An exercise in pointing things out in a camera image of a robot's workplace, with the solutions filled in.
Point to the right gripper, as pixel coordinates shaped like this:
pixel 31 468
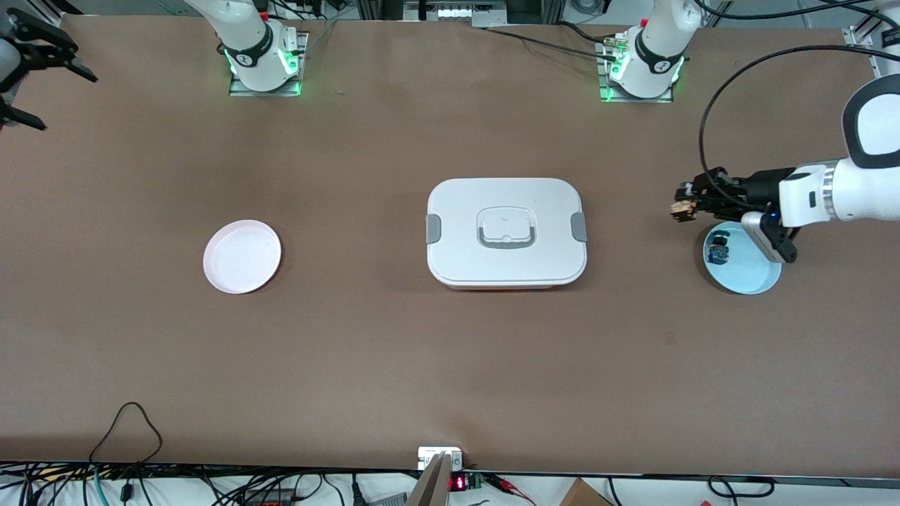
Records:
pixel 29 43

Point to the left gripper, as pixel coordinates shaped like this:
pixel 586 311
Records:
pixel 758 187

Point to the orange black switch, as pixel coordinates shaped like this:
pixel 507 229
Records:
pixel 680 209

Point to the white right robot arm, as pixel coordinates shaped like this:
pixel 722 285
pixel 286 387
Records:
pixel 256 56

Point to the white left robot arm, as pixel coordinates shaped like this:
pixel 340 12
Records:
pixel 872 126

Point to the white lunch box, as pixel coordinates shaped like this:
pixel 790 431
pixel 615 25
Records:
pixel 506 267

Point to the brown cardboard box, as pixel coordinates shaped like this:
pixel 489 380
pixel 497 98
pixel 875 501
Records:
pixel 583 495

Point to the light blue round plate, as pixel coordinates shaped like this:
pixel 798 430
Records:
pixel 738 274

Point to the pink round plate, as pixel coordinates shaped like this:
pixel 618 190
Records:
pixel 242 256

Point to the grey equipment rack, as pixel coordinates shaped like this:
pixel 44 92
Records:
pixel 457 13

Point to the red digit display module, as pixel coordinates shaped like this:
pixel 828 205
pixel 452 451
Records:
pixel 458 483

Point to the blue black switch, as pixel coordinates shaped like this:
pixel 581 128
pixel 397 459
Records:
pixel 718 251

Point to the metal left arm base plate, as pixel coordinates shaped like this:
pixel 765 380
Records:
pixel 612 97

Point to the aluminium frame bracket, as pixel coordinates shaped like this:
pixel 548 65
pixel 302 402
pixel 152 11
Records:
pixel 861 36

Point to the grey camera post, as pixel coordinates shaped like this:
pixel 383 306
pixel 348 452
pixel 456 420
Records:
pixel 432 488

